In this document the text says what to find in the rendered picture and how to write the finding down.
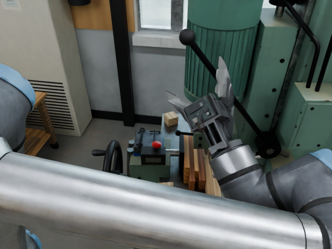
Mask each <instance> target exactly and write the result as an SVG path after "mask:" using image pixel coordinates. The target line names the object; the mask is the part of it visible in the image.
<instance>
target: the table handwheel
mask: <svg viewBox="0 0 332 249"><path fill-rule="evenodd" d="M114 151H115V155H114V162H113V169H112V170H111V164H112V158H113V153H114ZM102 171H104V172H109V173H113V174H118V175H123V176H127V173H123V155H122V149H121V146H120V143H119V142H118V141H116V140H112V141H111V142H110V143H109V144H108V146H107V149H106V152H105V157H104V162H103V169H102Z"/></svg>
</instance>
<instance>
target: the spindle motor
mask: <svg viewBox="0 0 332 249"><path fill-rule="evenodd" d="M263 1H264V0H188V10H187V28H189V29H192V30H193V31H194V32H195V35H196V39H195V42H196V44H197V45H198V47H199V48H200V49H201V51H202V52H203V53H204V55H205V56H206V57H207V59H208V60H209V62H210V63H211V64H212V66H213V67H214V68H215V69H216V71H217V69H218V66H217V64H218V57H219V56H221V57H222V59H223V60H224V62H225V64H226V66H227V69H228V73H229V76H230V80H231V83H232V87H233V92H234V95H235V97H236V98H237V99H238V101H239V102H240V103H241V102H242V101H243V99H244V96H245V91H246V86H247V81H248V76H249V70H250V65H251V60H252V55H253V50H254V45H255V40H256V35H257V30H258V25H259V21H260V16H261V11H262V6H263ZM216 85H217V81H216V80H215V79H214V77H213V76H212V75H211V73H210V72H209V71H208V69H207V68H206V67H205V65H204V64H203V63H202V61H201V60H200V59H199V57H198V56H197V55H196V53H195V52H194V51H193V50H192V48H191V47H190V46H189V45H188V46H186V55H185V77H184V94H185V96H186V98H187V99H188V100H190V101H191V102H192V103H194V102H195V101H197V100H199V99H200V98H202V97H204V96H205V95H207V96H208V95H209V96H210V94H209V93H212V94H214V95H215V97H216V99H217V101H220V102H222V101H221V99H220V97H218V96H217V94H216V93H215V87H216Z"/></svg>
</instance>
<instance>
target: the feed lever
mask: <svg viewBox="0 0 332 249"><path fill-rule="evenodd" d="M195 39H196V35H195V32H194V31H193V30H192V29H189V28H186V29H183V30H182V31H181V32H180V34H179V40H180V42H181V43H182V44H183V45H186V46H188V45H189V46H190V47H191V48H192V50H193V51H194V52H195V53H196V55H197V56H198V57H199V59H200V60H201V61H202V63H203V64H204V65H205V67H206V68H207V69H208V71H209V72H210V73H211V75H212V76H213V77H214V79H215V80H216V69H215V68H214V67H213V66H212V64H211V63H210V62H209V60H208V59H207V57H206V56H205V55H204V53H203V52H202V51H201V49H200V48H199V47H198V45H197V44H196V42H195ZM216 81H217V80H216ZM233 104H234V105H235V107H236V108H237V109H238V111H239V112H240V113H241V115H242V116H243V117H244V118H245V120H246V121H247V122H248V124H249V125H250V127H251V128H252V129H253V131H254V132H255V133H256V135H257V137H256V138H255V144H256V147H257V150H258V153H259V155H260V156H261V157H262V158H265V159H271V158H274V157H276V156H278V155H279V154H280V155H282V156H284V157H286V158H288V157H289V156H290V154H289V153H288V152H287V151H285V150H283V149H282V148H281V146H280V143H279V141H278V138H277V136H276V134H275V133H273V132H270V131H266V132H261V131H260V129H259V128H258V127H257V125H256V124H255V123H254V121H253V120H252V118H251V117H250V116H249V114H248V113H247V112H246V110H245V109H244V108H243V106H242V105H241V104H240V102H239V101H238V99H237V98H236V97H235V96H234V103H233Z"/></svg>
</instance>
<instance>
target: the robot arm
mask: <svg viewBox="0 0 332 249"><path fill-rule="evenodd" d="M217 66H218V69H217V71H216V80H217V85H216V87H215V93H216V94H217V96H218V97H220V99H221V101H222V102H220V101H217V99H216V97H215V95H214V94H212V93H209V94H210V96H209V95H208V96H207V95H205V96H204V97H202V98H200V99H199V100H197V101H195V102H194V103H192V104H189V103H184V102H183V100H182V99H179V98H177V97H176V95H175V94H173V93H171V92H169V91H167V90H166V95H167V97H168V99H169V100H168V103H170V104H171V105H173V106H174V108H175V109H176V110H177V111H179V112H180V113H181V115H182V116H183V118H184V120H185V121H186V122H187V123H188V125H189V127H190V129H191V131H192V132H198V133H204V135H205V137H206V139H207V141H208V144H209V146H210V147H209V148H208V149H209V151H210V153H209V154H210V156H211V158H212V160H211V161H210V162H209V164H210V166H211V169H212V171H213V173H214V174H213V175H212V176H213V178H216V180H217V182H218V184H219V187H220V189H221V191H222V193H223V195H224V198H223V197H219V196H214V195H210V194H205V193H200V192H196V191H191V190H187V189H182V188H177V187H173V186H168V185H164V184H159V183H155V182H150V181H146V180H141V179H136V178H132V177H127V176H123V175H118V174H113V173H109V172H104V171H99V170H95V169H90V168H86V167H82V166H76V165H71V164H66V163H62V162H57V161H53V160H48V159H43V158H39V157H34V156H29V155H25V154H24V144H25V139H26V126H25V121H26V117H27V115H28V113H30V112H31V111H32V110H33V108H34V104H35V102H36V95H35V92H34V89H33V87H32V86H31V84H30V83H29V82H28V80H27V79H25V78H23V77H22V75H21V74H20V73H19V72H17V71H16V70H14V69H13V68H11V67H9V66H7V65H4V64H1V63H0V249H42V244H41V242H40V240H39V238H38V237H37V236H36V235H35V234H30V231H28V230H26V226H27V227H32V228H37V229H42V230H47V231H52V232H57V233H62V234H67V235H72V236H77V237H83V238H88V239H93V240H98V241H103V242H108V243H113V244H118V245H123V246H128V247H133V248H138V249H332V151H331V150H330V149H321V150H319V151H316V152H313V153H308V155H306V156H304V157H302V158H299V159H297V160H295V161H292V162H290V163H288V164H286V165H283V166H281V167H278V168H276V169H274V170H271V171H269V172H267V173H263V171H262V169H261V168H260V166H259V164H258V162H257V160H256V158H255V156H254V154H253V152H252V150H251V148H250V146H249V145H243V143H242V141H241V139H236V140H233V141H231V139H232V136H233V125H234V119H233V117H232V115H231V112H232V106H233V103H234V92H233V87H232V83H231V80H230V76H229V73H228V69H227V66H226V64H225V62H224V60H223V59H222V57H221V56H219V57H218V64H217Z"/></svg>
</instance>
